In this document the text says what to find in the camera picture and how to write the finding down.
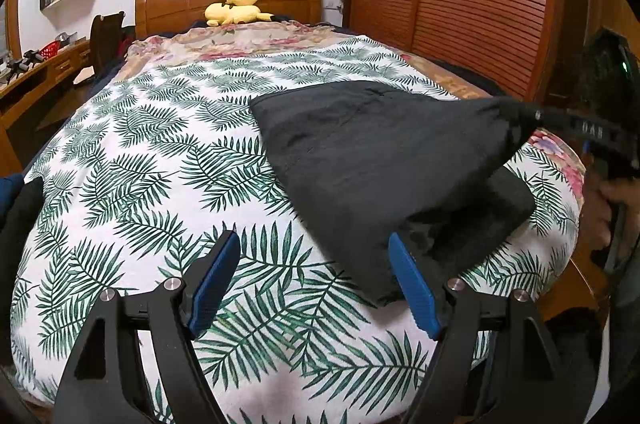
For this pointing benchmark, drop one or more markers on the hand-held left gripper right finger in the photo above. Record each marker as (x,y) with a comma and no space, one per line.
(412,284)

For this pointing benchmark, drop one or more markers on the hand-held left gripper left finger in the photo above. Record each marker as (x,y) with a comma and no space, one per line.
(215,279)

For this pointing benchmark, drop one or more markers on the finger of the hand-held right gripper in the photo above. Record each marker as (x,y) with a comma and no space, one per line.
(550,116)

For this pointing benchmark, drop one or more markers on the black jacket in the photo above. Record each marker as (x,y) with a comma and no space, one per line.
(375,163)

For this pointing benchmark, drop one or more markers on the person's right forearm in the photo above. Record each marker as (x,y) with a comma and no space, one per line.
(625,329)

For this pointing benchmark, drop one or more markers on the person's right hand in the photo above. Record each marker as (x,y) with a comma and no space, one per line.
(595,214)

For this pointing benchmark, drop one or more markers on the leaf print blanket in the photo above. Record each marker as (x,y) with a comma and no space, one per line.
(150,184)

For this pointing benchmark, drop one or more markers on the wooden door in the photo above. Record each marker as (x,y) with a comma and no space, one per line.
(605,8)

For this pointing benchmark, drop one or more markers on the dark cloth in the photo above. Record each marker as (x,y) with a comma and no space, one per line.
(20,229)

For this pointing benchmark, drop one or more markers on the floral blanket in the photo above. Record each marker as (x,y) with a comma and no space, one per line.
(225,41)

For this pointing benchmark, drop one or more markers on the wooden desk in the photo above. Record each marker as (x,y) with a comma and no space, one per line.
(27,96)

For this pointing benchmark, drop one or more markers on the dark wooden chair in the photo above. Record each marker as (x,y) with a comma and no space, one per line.
(105,38)

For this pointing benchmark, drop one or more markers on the yellow plush toy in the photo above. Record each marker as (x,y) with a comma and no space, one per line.
(235,11)

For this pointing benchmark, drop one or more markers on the red basket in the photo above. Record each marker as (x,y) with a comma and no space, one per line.
(48,51)

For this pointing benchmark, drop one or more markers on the black metal tool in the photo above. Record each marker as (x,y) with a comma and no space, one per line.
(20,63)

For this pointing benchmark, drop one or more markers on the wall socket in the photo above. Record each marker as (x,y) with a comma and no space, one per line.
(333,7)

